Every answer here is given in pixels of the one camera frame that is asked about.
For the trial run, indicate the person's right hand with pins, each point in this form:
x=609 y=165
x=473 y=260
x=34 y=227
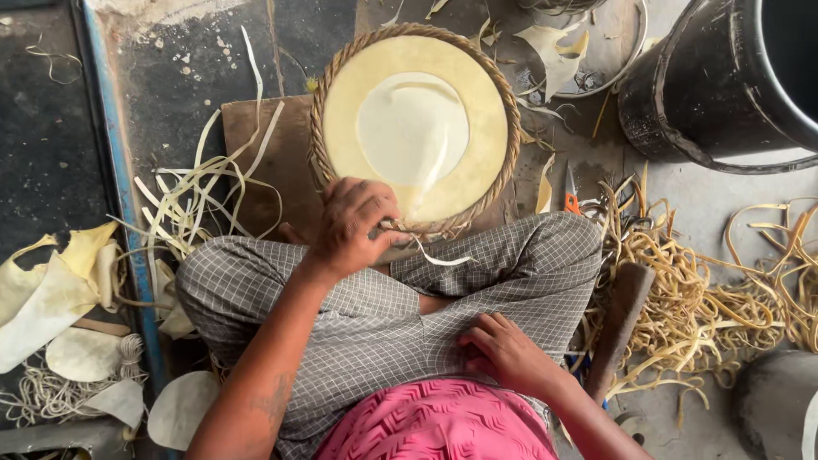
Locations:
x=514 y=358

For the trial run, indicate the person's left hand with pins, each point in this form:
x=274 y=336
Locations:
x=348 y=233

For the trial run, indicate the pink patterned shirt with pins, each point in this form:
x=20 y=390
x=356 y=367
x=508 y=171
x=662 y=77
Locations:
x=441 y=421

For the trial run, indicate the grey checked trousers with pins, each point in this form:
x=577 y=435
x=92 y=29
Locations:
x=396 y=319

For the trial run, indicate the short white rawhide strip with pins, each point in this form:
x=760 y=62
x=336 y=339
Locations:
x=444 y=260

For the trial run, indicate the brown wooden board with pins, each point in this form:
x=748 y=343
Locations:
x=271 y=169

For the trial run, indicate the heap of pale thin strips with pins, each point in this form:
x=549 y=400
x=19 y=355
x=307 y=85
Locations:
x=192 y=185

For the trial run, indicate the narrow yellowish rawhide scrap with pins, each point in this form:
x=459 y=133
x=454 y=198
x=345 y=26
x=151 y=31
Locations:
x=544 y=188

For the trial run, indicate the heap of yellow curly strips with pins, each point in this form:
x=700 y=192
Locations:
x=690 y=306

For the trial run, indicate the round pale rawhide disc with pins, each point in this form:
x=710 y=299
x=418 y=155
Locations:
x=182 y=409
x=83 y=354

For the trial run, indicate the light wooden stick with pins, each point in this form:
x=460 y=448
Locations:
x=102 y=327

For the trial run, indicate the grey round container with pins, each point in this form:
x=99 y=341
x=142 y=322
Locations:
x=776 y=406

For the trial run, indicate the pale rawhide scrap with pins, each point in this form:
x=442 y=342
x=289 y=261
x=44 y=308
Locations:
x=556 y=54

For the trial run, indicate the small pale rawhide piece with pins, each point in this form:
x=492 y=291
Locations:
x=118 y=399

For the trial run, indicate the heap of large rawhide offcuts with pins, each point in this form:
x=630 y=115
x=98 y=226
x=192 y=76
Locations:
x=54 y=287

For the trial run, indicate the round metal basin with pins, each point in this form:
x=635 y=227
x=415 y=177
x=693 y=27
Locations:
x=607 y=57

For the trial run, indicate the large black barrel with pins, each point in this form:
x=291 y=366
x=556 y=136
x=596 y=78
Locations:
x=716 y=89

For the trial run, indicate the single curled pale strip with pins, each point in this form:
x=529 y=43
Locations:
x=54 y=61

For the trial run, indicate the blue metal rail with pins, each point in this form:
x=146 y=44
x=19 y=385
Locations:
x=121 y=191

